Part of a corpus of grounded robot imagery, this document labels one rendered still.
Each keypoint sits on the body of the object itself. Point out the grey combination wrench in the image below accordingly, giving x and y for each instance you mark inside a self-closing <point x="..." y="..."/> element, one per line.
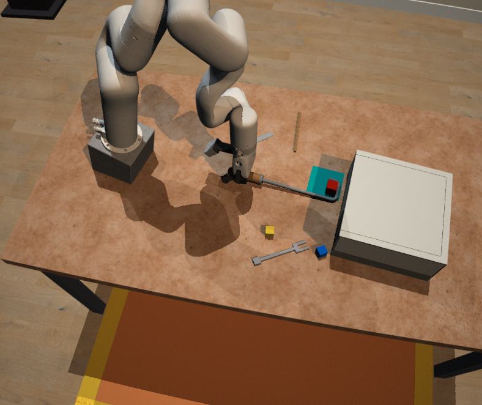
<point x="295" y="247"/>

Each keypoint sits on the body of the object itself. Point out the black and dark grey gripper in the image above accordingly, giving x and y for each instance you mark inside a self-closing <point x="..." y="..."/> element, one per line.
<point x="242" y="166"/>

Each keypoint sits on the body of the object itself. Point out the teal square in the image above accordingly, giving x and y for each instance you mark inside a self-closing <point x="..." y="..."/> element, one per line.
<point x="319" y="178"/>

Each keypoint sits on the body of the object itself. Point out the blue cube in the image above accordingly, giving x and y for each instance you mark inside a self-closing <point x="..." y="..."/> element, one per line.
<point x="321" y="251"/>

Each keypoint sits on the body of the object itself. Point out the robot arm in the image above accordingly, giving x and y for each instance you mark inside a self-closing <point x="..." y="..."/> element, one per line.
<point x="220" y="41"/>

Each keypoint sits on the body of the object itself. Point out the red block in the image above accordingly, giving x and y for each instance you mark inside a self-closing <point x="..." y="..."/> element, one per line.
<point x="331" y="187"/>

